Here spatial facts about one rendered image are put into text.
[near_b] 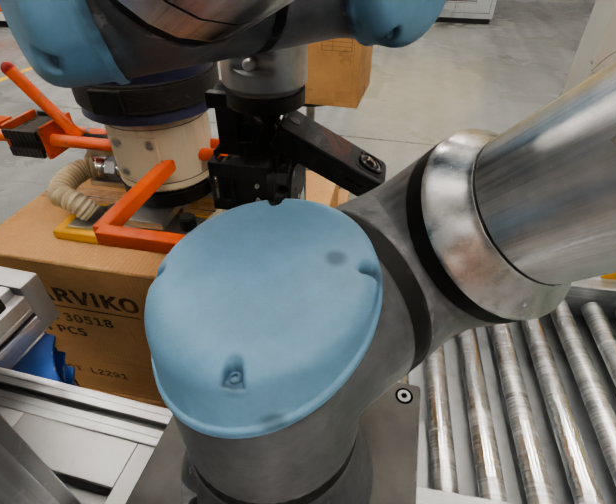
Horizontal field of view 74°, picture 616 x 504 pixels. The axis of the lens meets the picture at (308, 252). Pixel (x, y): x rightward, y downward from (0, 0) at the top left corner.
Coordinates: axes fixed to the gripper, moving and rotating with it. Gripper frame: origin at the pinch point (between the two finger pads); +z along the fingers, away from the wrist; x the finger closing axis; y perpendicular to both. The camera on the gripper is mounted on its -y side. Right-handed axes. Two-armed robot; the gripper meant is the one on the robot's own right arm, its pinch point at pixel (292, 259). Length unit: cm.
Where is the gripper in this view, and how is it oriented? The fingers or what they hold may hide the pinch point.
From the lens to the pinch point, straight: 49.2
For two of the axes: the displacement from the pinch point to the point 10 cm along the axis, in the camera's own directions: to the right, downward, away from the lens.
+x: -2.0, 6.3, -7.5
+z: -0.1, 7.7, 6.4
